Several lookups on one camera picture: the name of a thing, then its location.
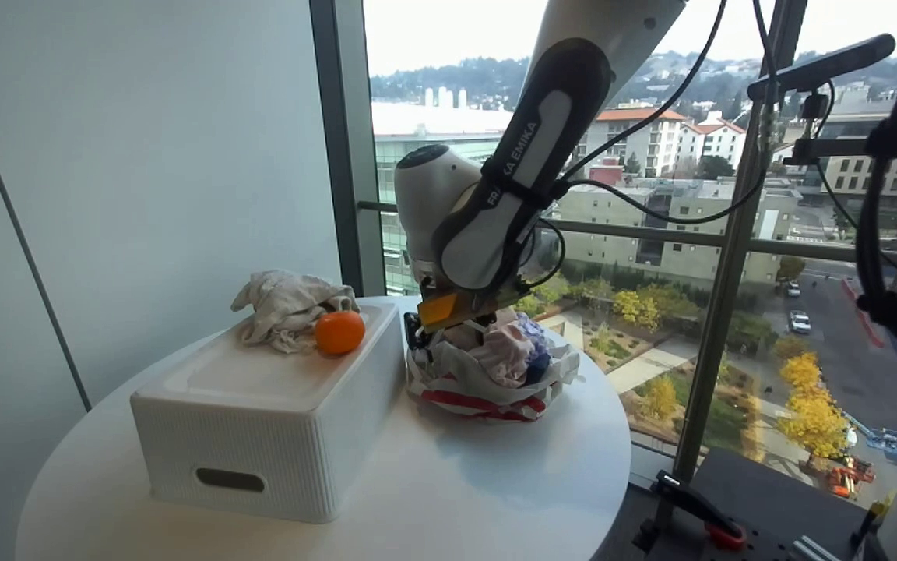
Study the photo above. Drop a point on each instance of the white plastic storage box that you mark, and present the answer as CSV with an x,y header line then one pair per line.
x,y
263,437

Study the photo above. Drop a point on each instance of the black yellow tool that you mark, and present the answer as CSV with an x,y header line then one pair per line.
x,y
866,530

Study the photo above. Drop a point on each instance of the black camera boom bar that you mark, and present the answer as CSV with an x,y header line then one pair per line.
x,y
834,60

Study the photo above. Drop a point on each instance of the purple white checkered cloth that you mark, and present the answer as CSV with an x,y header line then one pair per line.
x,y
537,359

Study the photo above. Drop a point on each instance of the pale pink garment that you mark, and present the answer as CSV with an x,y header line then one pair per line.
x,y
485,352

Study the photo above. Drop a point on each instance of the white crumpled garment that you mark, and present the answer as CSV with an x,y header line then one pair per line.
x,y
281,306

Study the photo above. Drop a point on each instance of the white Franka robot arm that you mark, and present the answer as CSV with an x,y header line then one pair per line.
x,y
512,187

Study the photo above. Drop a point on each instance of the orange fruit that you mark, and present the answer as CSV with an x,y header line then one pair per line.
x,y
341,334

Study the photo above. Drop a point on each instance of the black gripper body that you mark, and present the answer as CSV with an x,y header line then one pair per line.
x,y
422,331

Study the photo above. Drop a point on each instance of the window guard rail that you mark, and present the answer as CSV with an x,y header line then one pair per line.
x,y
623,234

